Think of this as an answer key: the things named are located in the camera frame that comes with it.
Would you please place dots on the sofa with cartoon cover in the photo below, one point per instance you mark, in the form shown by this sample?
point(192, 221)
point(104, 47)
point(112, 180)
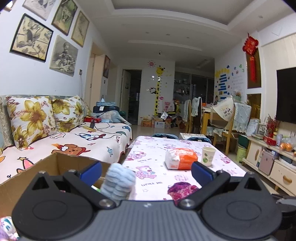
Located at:
point(107, 142)

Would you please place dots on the black television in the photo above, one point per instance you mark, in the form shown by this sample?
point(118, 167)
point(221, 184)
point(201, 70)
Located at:
point(286, 95)

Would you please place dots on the green waste bin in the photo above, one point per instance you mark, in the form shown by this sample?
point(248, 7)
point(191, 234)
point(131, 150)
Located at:
point(241, 153)

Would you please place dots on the pink cartoon tablecloth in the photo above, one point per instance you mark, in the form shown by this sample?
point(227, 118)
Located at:
point(160, 163)

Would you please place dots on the yellow floral cushion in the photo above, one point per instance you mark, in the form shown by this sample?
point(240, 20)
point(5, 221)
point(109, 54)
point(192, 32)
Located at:
point(68, 113)
point(31, 119)

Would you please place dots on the light blue fleece mitten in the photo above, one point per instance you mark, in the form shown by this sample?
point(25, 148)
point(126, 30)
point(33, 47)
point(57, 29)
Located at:
point(118, 183)

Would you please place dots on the black framed bird picture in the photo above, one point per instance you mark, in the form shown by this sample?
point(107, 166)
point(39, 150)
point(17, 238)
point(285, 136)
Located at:
point(31, 39)

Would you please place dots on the cardboard box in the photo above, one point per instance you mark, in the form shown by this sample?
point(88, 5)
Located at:
point(54, 165)

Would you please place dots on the red chinese knot decoration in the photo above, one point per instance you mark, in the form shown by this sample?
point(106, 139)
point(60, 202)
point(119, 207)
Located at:
point(250, 48)

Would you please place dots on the giraffe height wall sticker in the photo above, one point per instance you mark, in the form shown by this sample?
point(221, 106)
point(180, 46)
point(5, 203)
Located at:
point(159, 72)

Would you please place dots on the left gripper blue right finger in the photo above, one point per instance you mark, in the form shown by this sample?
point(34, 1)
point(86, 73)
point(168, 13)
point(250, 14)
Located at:
point(212, 183)

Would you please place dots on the grey child portrait picture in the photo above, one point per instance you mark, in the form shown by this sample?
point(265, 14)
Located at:
point(64, 57)

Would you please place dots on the cream tv cabinet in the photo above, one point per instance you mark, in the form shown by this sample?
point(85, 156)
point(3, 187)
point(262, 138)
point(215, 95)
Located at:
point(275, 164)

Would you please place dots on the pink purple knitted mitten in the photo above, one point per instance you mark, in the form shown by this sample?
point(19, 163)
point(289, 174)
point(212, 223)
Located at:
point(181, 190)

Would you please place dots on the white paper cup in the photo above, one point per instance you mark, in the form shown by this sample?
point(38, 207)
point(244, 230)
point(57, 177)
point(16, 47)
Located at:
point(207, 156)

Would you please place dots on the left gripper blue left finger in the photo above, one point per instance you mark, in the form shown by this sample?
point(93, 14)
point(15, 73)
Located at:
point(80, 183)

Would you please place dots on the wooden chair with cloth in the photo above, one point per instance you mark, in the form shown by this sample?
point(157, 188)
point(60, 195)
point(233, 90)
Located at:
point(229, 117)

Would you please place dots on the orange tissue pack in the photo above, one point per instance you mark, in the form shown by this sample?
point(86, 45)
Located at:
point(180, 158)

